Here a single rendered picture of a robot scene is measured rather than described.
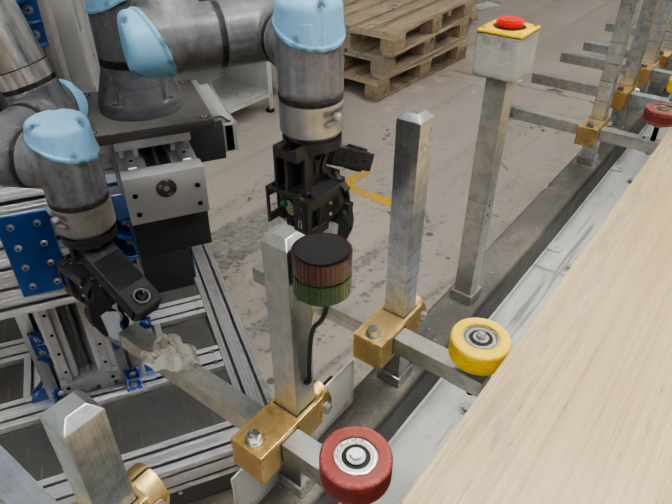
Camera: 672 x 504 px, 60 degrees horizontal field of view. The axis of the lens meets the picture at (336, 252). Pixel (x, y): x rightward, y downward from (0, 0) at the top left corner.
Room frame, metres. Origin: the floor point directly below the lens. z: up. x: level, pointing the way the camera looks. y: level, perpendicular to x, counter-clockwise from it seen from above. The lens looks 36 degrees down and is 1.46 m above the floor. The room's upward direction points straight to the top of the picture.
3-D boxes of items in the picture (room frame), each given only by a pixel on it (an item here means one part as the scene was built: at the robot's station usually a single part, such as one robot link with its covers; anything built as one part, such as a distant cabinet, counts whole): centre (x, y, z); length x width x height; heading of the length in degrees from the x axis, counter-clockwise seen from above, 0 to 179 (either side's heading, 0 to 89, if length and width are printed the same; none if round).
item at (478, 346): (0.57, -0.19, 0.85); 0.08 x 0.08 x 0.11
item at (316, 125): (0.65, 0.03, 1.18); 0.08 x 0.08 x 0.05
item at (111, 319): (0.65, 0.34, 0.86); 0.06 x 0.03 x 0.09; 53
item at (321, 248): (0.47, 0.01, 1.02); 0.06 x 0.06 x 0.22; 53
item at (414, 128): (0.69, -0.10, 0.93); 0.03 x 0.03 x 0.48; 53
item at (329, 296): (0.47, 0.01, 1.09); 0.06 x 0.06 x 0.02
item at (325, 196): (0.65, 0.03, 1.10); 0.09 x 0.08 x 0.12; 143
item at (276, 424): (0.47, 0.06, 0.85); 0.13 x 0.06 x 0.05; 143
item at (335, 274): (0.47, 0.01, 1.11); 0.06 x 0.06 x 0.02
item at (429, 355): (0.69, -0.04, 0.83); 0.43 x 0.03 x 0.04; 53
